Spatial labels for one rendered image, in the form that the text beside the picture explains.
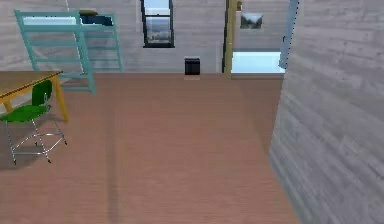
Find small black bin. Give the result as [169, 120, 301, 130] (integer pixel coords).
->
[184, 57, 202, 76]

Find yellow wooden room door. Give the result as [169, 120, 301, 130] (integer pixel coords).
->
[222, 0, 243, 80]

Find white bed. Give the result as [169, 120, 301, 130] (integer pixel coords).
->
[231, 50, 286, 74]

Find black framed window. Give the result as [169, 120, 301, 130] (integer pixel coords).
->
[140, 0, 176, 49]

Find framed landscape picture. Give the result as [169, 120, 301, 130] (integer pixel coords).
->
[240, 12, 264, 30]

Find light blue room door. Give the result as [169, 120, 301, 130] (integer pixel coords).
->
[278, 0, 300, 70]

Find teal ladder shelf unit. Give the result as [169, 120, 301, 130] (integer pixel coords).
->
[13, 8, 124, 95]

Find dark blue box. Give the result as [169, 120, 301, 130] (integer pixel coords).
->
[79, 13, 114, 27]

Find green chair with metal legs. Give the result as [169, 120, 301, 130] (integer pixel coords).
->
[0, 79, 68, 166]

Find wooden table with yellow legs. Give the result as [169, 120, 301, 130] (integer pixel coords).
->
[0, 70, 71, 123]

